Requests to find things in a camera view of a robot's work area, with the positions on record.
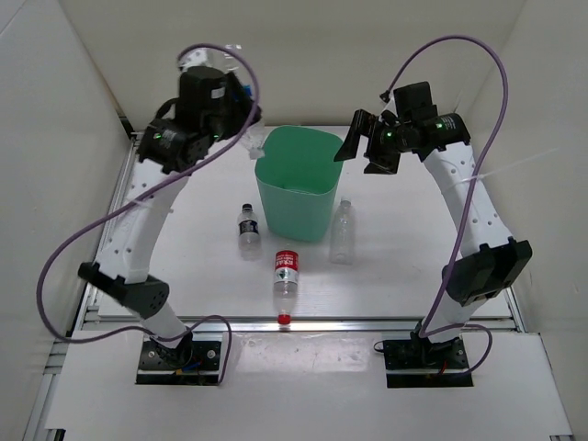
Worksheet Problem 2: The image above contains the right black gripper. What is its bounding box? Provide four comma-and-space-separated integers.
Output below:
334, 109, 412, 175

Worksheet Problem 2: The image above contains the blue label water bottle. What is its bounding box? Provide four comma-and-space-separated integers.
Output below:
209, 43, 267, 160

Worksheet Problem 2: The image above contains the clear unlabelled plastic bottle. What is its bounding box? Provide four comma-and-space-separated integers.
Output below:
329, 198, 356, 265

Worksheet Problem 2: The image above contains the dark label Pepsi bottle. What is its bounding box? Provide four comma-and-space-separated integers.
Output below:
237, 203, 262, 261

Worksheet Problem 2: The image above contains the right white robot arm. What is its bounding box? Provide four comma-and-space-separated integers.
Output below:
334, 109, 532, 368

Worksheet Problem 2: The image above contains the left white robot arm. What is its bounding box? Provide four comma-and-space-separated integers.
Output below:
78, 68, 260, 368

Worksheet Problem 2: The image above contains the green plastic bin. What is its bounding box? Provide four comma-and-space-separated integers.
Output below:
254, 126, 343, 243

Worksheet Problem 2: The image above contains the red label water bottle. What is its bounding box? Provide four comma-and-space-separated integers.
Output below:
273, 249, 300, 326

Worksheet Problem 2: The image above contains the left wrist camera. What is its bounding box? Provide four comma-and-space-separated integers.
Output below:
175, 66, 227, 131

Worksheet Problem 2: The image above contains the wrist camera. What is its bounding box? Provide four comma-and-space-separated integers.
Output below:
393, 82, 438, 122
175, 66, 227, 131

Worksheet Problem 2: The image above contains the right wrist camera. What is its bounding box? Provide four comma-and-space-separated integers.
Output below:
393, 82, 438, 122

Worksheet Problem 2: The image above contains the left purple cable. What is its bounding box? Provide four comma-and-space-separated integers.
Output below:
36, 43, 263, 385

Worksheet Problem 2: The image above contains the purple cable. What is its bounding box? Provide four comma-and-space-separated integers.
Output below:
379, 35, 510, 379
36, 43, 263, 385

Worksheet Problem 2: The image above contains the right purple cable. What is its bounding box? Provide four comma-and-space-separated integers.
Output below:
379, 35, 510, 379

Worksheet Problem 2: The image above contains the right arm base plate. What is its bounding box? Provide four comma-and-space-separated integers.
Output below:
373, 335, 473, 389

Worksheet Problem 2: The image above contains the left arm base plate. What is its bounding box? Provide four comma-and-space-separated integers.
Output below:
135, 334, 223, 386

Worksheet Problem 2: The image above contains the aluminium frame rail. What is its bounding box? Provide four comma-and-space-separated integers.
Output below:
80, 312, 516, 334

